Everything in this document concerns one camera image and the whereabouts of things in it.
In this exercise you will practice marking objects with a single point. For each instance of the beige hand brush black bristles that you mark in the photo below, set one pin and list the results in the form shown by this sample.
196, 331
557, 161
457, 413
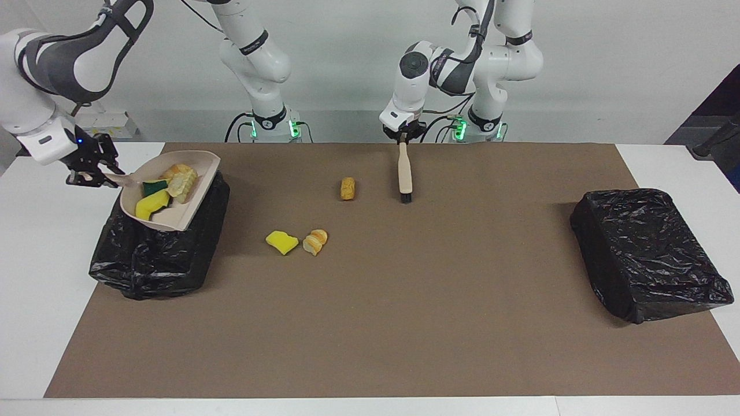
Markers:
405, 170

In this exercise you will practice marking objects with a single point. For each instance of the black stand pole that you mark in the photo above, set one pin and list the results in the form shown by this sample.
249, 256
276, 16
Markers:
714, 141

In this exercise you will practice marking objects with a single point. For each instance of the pale bread chunk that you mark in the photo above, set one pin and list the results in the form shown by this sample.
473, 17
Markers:
182, 188

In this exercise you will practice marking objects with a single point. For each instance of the black bag lined bin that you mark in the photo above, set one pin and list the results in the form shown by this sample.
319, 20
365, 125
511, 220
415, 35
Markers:
647, 260
156, 271

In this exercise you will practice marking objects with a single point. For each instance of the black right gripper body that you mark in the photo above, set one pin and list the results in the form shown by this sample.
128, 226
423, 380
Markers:
92, 153

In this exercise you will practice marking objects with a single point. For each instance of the striped croissant piece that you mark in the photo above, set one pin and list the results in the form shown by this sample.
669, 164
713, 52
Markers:
176, 171
315, 242

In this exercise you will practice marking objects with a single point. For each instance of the beige plastic dustpan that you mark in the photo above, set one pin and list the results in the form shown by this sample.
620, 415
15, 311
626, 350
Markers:
173, 222

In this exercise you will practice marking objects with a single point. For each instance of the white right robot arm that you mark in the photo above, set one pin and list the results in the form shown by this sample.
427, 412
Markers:
254, 63

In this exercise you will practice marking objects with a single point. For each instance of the notched yellow sponge piece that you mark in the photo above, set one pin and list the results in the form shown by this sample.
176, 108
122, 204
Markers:
151, 205

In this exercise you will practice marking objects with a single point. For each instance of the brown peanut shaped bread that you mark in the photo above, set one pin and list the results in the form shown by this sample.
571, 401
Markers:
347, 188

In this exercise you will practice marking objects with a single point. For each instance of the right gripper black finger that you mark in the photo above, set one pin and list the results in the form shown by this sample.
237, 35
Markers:
87, 180
111, 167

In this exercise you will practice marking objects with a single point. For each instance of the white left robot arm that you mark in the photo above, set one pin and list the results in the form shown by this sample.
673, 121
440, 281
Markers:
497, 58

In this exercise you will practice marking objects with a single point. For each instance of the brown paper table mat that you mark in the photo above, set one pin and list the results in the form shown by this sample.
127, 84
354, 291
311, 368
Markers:
404, 358

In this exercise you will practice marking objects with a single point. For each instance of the yellow sponge wedge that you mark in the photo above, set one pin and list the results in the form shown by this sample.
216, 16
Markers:
280, 240

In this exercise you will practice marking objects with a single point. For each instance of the white power strip box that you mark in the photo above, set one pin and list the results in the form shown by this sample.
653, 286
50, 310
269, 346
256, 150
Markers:
115, 124

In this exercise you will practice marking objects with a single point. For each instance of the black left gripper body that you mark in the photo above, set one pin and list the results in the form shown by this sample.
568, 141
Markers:
404, 133

